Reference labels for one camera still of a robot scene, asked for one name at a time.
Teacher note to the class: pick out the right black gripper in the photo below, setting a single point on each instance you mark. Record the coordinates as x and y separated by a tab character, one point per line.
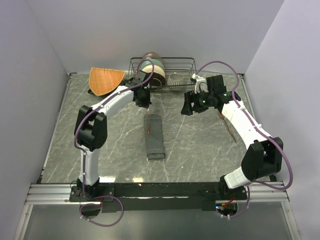
187	109

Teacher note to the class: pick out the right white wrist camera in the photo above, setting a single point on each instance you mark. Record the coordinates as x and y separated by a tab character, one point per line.
200	83

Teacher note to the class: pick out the green plate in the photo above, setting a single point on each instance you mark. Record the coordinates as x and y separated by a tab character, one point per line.
156	62

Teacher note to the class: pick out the striped grey ceramic cup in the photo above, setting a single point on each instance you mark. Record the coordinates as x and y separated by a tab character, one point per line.
175	79

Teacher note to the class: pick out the brown dark bowl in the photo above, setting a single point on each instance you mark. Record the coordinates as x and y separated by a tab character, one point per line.
157	82

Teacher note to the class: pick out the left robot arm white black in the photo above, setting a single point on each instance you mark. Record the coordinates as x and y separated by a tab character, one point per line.
91	130

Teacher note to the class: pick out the copper fork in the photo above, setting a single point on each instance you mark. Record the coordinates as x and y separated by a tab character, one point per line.
222	117

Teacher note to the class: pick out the grey cloth napkin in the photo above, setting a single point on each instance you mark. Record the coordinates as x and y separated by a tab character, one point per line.
155	149

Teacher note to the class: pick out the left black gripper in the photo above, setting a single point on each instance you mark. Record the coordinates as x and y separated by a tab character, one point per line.
146	104

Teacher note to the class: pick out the black wire dish rack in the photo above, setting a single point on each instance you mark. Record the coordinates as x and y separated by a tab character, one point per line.
183	65

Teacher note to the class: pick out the woven orange wicker tray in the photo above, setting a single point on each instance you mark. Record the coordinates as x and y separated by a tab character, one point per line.
105	73

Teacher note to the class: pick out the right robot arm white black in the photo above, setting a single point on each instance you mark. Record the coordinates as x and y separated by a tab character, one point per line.
262	157

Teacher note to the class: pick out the copper spoon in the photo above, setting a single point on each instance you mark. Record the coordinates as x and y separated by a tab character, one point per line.
148	120

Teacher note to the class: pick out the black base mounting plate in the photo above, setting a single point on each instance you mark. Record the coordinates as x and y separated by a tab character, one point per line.
151	196

